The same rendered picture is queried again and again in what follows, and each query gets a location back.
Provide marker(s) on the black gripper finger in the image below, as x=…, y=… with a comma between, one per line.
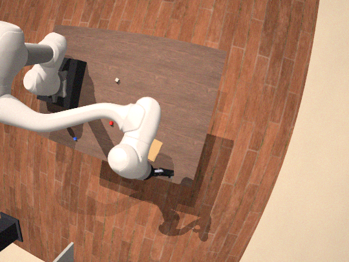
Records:
x=164, y=172

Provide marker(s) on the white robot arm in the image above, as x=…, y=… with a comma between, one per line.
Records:
x=139, y=122

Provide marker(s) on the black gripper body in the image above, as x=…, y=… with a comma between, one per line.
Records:
x=152, y=173

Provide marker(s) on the tan square mat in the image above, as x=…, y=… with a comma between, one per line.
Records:
x=155, y=147

